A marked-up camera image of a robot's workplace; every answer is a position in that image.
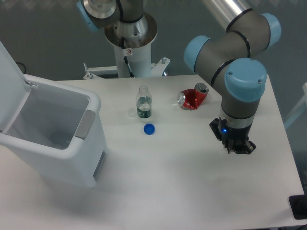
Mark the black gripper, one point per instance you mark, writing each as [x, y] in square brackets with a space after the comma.
[233, 139]

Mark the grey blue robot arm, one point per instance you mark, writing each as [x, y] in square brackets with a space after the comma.
[227, 65]

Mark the white trash bin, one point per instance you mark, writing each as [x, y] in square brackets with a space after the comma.
[58, 132]

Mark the white trash bin lid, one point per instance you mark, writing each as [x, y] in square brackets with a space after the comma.
[13, 90]

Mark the crushed red soda can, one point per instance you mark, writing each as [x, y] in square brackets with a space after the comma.
[191, 99]

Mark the blue bottle cap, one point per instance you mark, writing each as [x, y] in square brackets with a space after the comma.
[149, 129]

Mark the black device at table edge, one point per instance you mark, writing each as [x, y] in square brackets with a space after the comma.
[298, 205]

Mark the clear plastic bottle green label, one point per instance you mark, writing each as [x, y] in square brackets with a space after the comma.
[144, 102]

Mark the white frame at right edge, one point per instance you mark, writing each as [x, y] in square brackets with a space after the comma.
[297, 110]

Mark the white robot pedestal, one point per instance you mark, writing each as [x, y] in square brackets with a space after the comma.
[132, 48]

